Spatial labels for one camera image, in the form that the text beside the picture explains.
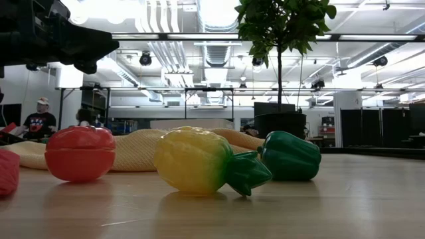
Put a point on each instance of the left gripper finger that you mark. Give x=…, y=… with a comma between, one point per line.
x=93, y=44
x=87, y=68

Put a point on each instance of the red toy tomato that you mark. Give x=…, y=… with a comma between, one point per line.
x=79, y=156

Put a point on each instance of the yellow toy pineapple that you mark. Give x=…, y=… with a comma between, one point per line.
x=192, y=162

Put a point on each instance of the dark green toy pepper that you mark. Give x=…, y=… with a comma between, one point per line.
x=292, y=157

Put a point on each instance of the person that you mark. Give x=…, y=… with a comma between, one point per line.
x=40, y=123
x=84, y=117

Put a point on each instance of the black ceiling spotlight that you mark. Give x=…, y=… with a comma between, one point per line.
x=145, y=59
x=380, y=61

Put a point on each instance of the orange cloth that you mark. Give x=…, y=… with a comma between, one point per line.
x=133, y=149

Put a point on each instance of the small red bar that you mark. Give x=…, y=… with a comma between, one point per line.
x=8, y=127

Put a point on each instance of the red cloth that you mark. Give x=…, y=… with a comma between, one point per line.
x=8, y=172

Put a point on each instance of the black monitor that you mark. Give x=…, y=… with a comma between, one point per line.
x=265, y=108

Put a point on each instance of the green leafy plant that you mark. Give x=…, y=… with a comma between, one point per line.
x=282, y=20

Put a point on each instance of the black plant pot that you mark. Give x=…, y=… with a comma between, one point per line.
x=282, y=121

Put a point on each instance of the black partition panels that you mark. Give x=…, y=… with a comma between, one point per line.
x=372, y=127

